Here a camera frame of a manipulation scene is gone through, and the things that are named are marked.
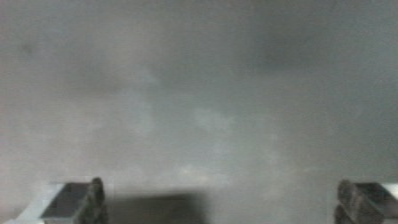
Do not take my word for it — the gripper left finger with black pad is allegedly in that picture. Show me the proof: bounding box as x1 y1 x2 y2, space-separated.
20 177 108 224

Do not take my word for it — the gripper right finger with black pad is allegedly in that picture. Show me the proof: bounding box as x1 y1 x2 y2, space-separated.
334 180 398 224

